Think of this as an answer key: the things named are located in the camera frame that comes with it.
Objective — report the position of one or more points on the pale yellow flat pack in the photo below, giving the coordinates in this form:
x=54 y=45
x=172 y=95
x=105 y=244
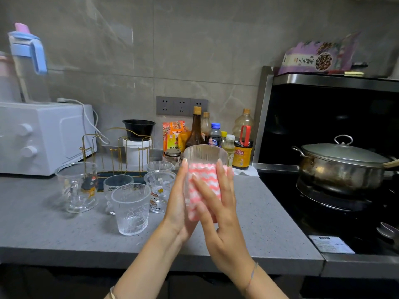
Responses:
x=355 y=73

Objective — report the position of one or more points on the pink striped cloth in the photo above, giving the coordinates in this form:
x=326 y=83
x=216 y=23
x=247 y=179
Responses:
x=202 y=169

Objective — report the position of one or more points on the white paper towel sheet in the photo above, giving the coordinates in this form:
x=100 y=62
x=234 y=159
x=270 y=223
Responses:
x=247 y=171

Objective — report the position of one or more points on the purple food packet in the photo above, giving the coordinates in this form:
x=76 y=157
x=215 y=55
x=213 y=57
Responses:
x=302 y=57

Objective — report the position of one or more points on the person's left hand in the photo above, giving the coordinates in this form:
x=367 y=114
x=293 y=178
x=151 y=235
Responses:
x=179 y=214

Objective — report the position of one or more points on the person's left forearm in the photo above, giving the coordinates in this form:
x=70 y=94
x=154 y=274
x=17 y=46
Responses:
x=143 y=267

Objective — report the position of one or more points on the white label sticker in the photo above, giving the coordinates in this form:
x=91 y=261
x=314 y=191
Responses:
x=332 y=244

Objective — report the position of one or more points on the steel ladle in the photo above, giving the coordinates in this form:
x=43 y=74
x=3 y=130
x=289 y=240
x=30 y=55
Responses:
x=386 y=230

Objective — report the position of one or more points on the stainless steel pot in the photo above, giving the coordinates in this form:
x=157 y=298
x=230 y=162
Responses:
x=336 y=175

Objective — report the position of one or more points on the clear bottle brown cap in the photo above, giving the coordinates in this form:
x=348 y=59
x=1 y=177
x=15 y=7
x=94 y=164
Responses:
x=206 y=124

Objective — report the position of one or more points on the penguin print glass mug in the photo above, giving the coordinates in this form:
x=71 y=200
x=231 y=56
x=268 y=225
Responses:
x=74 y=193

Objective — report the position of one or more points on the small ribbed clear glass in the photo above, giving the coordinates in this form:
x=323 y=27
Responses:
x=159 y=165

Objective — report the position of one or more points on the dark brown glass bottle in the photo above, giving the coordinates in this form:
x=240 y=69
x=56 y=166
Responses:
x=195 y=138

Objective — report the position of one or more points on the white paper towel roll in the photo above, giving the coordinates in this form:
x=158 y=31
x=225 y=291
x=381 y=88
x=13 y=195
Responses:
x=396 y=68

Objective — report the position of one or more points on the tall ribbed clear glass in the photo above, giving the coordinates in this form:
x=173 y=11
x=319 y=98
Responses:
x=204 y=154

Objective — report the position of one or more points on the dark bottle blue cap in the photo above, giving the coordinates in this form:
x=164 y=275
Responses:
x=214 y=137

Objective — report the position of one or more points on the white plastic bucket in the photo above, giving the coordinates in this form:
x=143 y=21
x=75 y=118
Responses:
x=135 y=152

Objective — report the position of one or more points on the glass spice jar steel lid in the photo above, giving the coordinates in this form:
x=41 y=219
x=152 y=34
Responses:
x=172 y=152

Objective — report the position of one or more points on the steel pot lid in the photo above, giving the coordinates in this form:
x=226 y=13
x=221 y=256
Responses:
x=343 y=154

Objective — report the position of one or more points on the clear container pink lid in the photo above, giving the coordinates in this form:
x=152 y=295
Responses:
x=7 y=80

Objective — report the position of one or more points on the yellow liquid bottle white cap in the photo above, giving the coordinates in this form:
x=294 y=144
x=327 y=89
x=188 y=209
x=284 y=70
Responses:
x=230 y=146

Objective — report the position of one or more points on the yellow seasoning pouch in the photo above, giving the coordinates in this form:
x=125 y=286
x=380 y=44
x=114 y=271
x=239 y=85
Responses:
x=184 y=141

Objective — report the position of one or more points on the black plastic bowl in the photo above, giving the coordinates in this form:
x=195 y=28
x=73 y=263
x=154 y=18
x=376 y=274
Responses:
x=138 y=129

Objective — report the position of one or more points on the short textured glass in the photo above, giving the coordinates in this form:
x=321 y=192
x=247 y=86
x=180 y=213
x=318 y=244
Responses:
x=117 y=181

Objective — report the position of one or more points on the small bottle yellow cap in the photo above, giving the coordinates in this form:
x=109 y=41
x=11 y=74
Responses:
x=223 y=134

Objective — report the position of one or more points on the clear jug blue lid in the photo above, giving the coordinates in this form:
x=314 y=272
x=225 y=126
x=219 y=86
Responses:
x=26 y=74

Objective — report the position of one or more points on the person's right hand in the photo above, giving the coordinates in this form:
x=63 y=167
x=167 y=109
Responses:
x=227 y=239

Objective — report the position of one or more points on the white microwave oven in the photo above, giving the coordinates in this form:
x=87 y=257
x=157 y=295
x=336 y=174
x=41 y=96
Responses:
x=43 y=137

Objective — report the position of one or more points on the cartoon cat print glass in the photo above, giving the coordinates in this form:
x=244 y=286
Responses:
x=159 y=193

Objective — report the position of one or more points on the orange seasoning packet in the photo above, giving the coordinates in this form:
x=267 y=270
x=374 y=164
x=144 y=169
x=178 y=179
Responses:
x=173 y=133

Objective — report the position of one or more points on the embossed ribbed clear glass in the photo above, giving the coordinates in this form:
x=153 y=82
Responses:
x=131 y=211

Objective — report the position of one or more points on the grey wall socket panel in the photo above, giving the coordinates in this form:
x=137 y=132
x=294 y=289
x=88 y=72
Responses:
x=182 y=106

